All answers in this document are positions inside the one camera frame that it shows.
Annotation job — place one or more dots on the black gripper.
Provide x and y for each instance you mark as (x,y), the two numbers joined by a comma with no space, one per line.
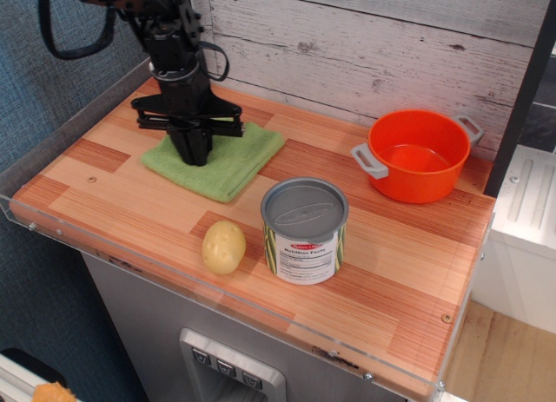
(186,101)

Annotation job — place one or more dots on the green towel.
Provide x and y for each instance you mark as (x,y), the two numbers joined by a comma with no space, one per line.
(232,163)

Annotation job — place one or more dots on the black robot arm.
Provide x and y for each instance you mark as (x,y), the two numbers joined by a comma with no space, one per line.
(171,39)

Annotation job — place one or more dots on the yellow toy potato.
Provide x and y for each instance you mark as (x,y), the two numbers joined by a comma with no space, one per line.
(223,247)

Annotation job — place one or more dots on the toy tin can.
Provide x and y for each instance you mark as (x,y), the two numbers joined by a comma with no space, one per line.
(304,230)

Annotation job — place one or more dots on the clear acrylic edge guard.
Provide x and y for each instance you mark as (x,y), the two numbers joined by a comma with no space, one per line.
(72,162)

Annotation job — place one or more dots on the grey toy fridge cabinet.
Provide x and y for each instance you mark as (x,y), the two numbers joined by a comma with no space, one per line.
(149,318)

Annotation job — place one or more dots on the silver dispenser panel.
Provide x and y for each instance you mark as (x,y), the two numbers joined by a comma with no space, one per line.
(221,373)

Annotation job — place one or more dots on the orange object bottom left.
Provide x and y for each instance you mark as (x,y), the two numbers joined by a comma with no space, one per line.
(52,392)

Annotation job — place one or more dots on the white toy sink unit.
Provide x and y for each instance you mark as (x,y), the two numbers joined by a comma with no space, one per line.
(516,272)

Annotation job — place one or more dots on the orange pot with grey handles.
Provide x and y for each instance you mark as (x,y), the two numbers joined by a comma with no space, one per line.
(416,155)

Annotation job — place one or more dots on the dark grey right post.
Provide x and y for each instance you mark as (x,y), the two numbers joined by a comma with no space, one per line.
(532,78)

